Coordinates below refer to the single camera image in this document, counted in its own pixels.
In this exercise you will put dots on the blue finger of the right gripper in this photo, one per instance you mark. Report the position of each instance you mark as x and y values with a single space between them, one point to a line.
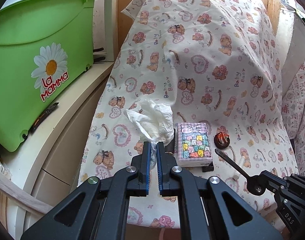
253 185

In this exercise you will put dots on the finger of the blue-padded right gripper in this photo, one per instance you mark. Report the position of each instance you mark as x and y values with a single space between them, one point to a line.
209 208

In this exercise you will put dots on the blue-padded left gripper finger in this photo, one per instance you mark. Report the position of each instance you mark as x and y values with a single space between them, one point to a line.
98 208

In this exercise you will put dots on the black round hair tie ornament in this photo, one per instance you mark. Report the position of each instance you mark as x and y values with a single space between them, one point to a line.
222 140

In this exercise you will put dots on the pastel bear tissue pack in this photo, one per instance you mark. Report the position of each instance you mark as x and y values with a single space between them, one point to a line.
193 146

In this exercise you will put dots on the black cylindrical lighter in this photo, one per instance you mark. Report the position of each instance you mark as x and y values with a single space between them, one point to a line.
170 148

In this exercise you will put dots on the white cabinet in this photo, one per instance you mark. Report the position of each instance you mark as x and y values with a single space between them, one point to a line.
46 165

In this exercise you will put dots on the patterned cushion right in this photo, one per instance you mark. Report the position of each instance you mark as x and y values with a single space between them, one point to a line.
293 112

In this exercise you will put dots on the black pen on cabinet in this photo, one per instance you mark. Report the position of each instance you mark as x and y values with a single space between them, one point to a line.
43 116

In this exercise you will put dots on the bear-print table cloth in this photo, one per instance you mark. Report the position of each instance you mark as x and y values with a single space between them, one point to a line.
215 63

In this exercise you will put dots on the green plastic storage bin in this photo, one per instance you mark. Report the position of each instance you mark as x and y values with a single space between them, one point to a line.
44 46

